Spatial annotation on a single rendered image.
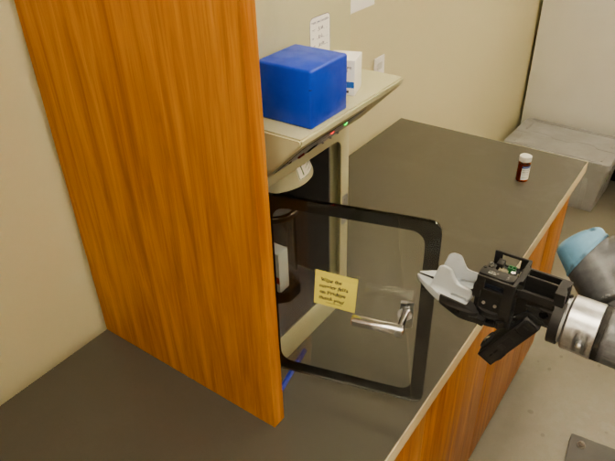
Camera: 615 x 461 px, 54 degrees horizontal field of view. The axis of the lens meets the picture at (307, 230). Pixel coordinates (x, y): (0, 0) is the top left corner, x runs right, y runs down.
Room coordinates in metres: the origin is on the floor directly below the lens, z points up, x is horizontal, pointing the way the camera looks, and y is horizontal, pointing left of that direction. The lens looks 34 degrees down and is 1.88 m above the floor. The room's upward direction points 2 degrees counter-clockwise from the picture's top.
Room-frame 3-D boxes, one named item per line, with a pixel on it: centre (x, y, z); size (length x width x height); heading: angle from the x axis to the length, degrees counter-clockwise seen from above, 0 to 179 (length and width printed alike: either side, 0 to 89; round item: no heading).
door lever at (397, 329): (0.75, -0.12, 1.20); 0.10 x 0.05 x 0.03; 69
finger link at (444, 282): (0.68, -0.20, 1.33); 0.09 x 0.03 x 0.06; 54
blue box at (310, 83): (0.90, 0.00, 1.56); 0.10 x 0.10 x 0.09; 54
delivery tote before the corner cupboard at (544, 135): (3.22, -1.54, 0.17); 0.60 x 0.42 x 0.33; 52
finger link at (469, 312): (0.65, -0.23, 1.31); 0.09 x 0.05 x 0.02; 54
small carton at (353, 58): (0.99, -0.07, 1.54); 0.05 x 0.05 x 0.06; 72
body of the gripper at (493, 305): (0.63, -0.29, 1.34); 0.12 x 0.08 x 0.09; 54
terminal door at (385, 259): (0.80, -0.06, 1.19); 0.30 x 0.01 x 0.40; 69
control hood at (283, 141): (0.96, -0.04, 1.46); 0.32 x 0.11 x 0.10; 144
